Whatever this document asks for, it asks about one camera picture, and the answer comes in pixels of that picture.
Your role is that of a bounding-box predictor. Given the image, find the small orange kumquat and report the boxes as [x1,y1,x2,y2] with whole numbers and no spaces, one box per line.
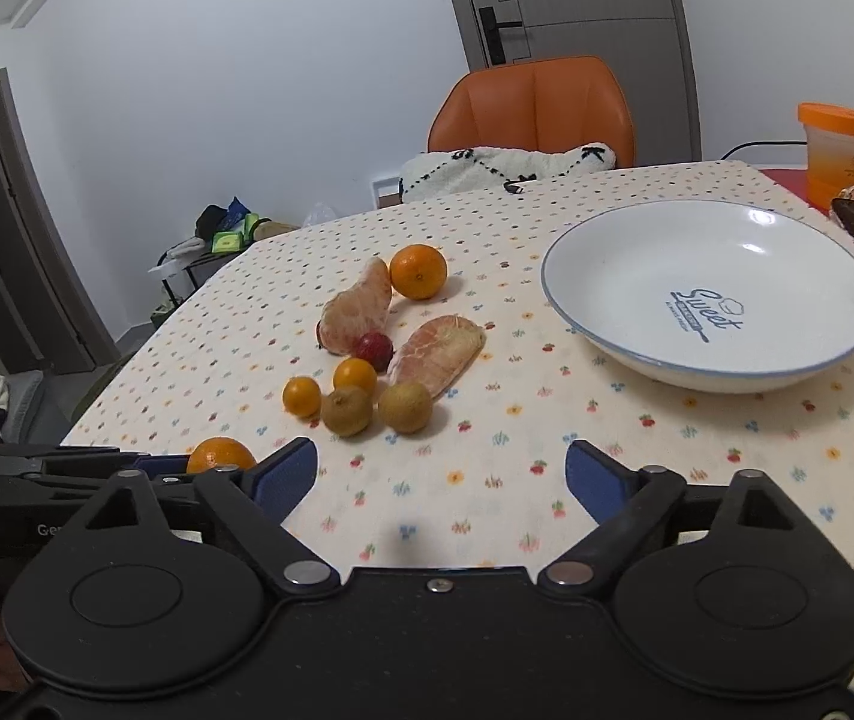
[333,358,378,397]
[282,376,323,419]

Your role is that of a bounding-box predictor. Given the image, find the brown longan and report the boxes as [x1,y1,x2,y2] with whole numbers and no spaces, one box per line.
[378,382,434,434]
[320,385,374,437]

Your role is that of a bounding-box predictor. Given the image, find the peeled pomelo segment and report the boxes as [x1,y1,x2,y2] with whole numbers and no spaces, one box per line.
[317,257,393,356]
[388,316,486,398]

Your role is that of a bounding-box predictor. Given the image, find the small red fruit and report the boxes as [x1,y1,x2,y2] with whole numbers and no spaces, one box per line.
[352,332,395,374]

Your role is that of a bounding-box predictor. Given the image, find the white blue-rimmed plate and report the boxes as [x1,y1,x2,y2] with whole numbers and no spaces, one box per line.
[541,199,854,395]

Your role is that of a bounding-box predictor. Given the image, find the cluttered side rack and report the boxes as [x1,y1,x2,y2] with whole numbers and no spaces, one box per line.
[149,197,295,328]

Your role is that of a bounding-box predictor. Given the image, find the large orange mandarin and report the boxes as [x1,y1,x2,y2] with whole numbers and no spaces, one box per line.
[388,244,448,301]

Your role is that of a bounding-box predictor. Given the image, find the white black-patterned cushion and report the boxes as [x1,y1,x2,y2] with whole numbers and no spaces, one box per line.
[399,142,617,203]

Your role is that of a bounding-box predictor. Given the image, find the orange leather chair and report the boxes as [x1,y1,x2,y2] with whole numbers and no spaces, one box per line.
[427,55,635,167]

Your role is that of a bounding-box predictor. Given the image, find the orange lidded plastic cup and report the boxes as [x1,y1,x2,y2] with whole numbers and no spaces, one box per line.
[798,101,854,213]

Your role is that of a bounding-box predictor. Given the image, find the grey door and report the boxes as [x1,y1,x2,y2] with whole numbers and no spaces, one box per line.
[452,0,702,166]

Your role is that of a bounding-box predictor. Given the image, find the dark doorway frame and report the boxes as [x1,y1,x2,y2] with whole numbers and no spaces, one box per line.
[0,70,119,374]

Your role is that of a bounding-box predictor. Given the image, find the black door handle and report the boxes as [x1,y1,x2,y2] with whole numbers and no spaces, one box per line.
[477,7,525,67]

